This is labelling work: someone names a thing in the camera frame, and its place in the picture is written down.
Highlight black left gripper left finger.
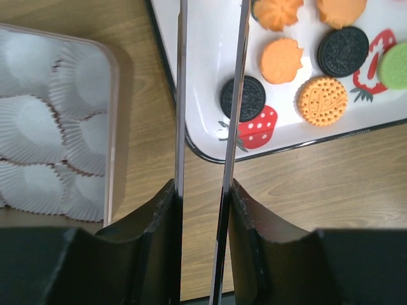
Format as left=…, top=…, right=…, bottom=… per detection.
left=96, top=179, right=181, bottom=304

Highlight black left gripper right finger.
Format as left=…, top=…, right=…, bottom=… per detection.
left=229, top=180, right=315, bottom=304

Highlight steel slotted serving tongs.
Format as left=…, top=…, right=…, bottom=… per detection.
left=174, top=1, right=251, bottom=304

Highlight white paper cupcake liner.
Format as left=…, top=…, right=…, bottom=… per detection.
left=1, top=95, right=66, bottom=164
left=60, top=172, right=105, bottom=222
left=1, top=29, right=63, bottom=98
left=60, top=114, right=108, bottom=176
left=1, top=161, right=64, bottom=215
left=48, top=42, right=111, bottom=119

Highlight black sandwich cookie left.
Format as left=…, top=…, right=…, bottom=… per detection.
left=219, top=76, right=266, bottom=123

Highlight black sandwich cookie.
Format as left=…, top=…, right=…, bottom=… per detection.
left=219, top=76, right=266, bottom=123
left=317, top=26, right=369, bottom=78

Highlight orange round dotted biscuit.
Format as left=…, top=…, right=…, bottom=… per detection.
left=297, top=76, right=348, bottom=126

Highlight rose gold cookie tin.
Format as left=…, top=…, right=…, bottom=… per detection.
left=1, top=24, right=133, bottom=225

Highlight orange scalloped cookie lower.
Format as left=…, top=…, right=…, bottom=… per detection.
left=259, top=37, right=303, bottom=85

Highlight orange scalloped cookie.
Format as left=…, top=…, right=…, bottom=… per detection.
left=259, top=37, right=303, bottom=85
left=317, top=0, right=368, bottom=29

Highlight black sandwich cookie right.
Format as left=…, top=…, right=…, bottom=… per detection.
left=317, top=26, right=369, bottom=78

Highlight green sandwich cookie lower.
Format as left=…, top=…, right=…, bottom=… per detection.
left=378, top=42, right=406, bottom=90

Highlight white strawberry print tray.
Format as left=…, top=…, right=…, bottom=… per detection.
left=144, top=0, right=407, bottom=165

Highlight orange flower swirl cookie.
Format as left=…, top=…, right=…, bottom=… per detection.
left=252, top=0, right=304, bottom=32

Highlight orange scalloped cookie middle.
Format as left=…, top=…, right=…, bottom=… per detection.
left=317, top=0, right=368, bottom=29

